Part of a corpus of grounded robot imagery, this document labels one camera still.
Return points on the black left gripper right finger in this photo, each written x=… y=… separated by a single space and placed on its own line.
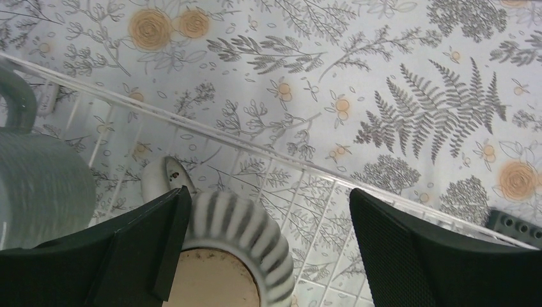
x=411 y=262

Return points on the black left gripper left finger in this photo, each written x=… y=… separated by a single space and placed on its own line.
x=129 y=260

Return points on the beige ribbed cup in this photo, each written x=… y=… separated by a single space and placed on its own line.
x=224 y=221

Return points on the grey ceramic cup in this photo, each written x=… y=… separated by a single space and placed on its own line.
x=47 y=189

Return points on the grey lego baseplate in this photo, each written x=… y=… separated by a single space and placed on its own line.
x=514 y=227

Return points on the floral table mat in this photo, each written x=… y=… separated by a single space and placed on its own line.
x=415 y=97

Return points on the white wire dish rack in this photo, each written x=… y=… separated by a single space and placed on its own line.
x=118 y=136

